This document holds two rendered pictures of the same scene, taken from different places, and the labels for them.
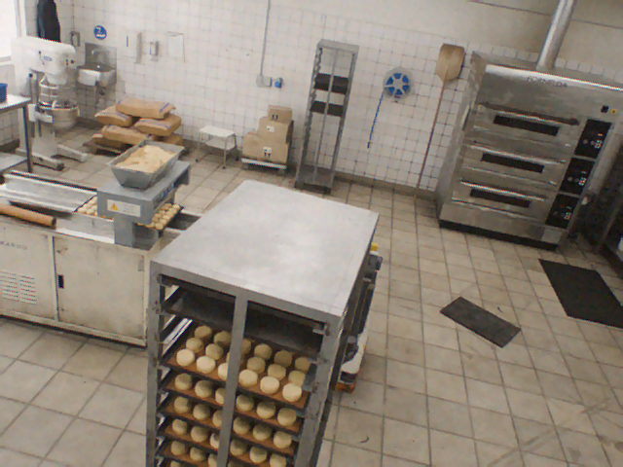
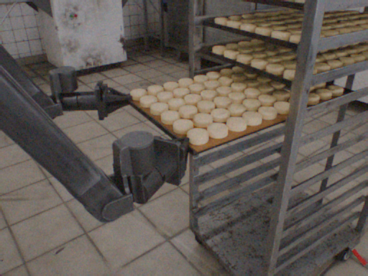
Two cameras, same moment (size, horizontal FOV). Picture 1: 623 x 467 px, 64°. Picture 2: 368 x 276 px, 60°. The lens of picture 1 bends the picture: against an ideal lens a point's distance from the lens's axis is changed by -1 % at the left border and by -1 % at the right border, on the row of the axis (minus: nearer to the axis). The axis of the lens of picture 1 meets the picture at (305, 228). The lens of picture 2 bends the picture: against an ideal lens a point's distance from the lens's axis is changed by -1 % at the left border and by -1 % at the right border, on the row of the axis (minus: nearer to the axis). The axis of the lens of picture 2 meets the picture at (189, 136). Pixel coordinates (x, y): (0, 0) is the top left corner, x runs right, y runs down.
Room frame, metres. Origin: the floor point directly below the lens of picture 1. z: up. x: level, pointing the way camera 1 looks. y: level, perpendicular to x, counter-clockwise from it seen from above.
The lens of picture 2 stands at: (2.35, 0.56, 1.24)
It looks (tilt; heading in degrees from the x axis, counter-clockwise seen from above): 29 degrees down; 225
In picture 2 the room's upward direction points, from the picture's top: straight up
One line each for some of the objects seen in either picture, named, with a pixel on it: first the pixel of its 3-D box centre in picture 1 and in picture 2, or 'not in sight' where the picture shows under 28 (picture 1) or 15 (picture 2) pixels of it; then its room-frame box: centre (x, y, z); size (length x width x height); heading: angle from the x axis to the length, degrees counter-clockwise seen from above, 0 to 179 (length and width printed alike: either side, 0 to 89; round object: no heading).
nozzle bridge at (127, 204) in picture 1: (147, 198); not in sight; (3.01, 1.07, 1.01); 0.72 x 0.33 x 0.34; 177
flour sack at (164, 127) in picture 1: (160, 123); not in sight; (6.44, 2.14, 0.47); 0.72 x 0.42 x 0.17; 0
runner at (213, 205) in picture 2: not in sight; (248, 189); (1.26, -0.13, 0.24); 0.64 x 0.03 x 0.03; 169
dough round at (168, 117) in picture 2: not in sight; (170, 117); (1.85, -0.01, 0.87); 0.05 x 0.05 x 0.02
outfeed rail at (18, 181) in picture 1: (140, 205); not in sight; (3.16, 1.17, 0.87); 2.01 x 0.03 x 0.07; 87
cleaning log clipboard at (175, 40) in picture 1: (176, 47); not in sight; (7.06, 2.16, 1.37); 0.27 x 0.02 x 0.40; 85
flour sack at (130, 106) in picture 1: (144, 107); not in sight; (6.49, 2.37, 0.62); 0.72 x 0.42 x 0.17; 91
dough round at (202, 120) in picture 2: not in sight; (203, 120); (1.81, 0.06, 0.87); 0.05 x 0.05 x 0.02
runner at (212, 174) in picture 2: not in sight; (251, 158); (1.26, -0.13, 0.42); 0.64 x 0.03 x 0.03; 169
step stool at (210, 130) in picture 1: (218, 145); not in sight; (6.65, 1.39, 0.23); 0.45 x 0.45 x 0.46; 77
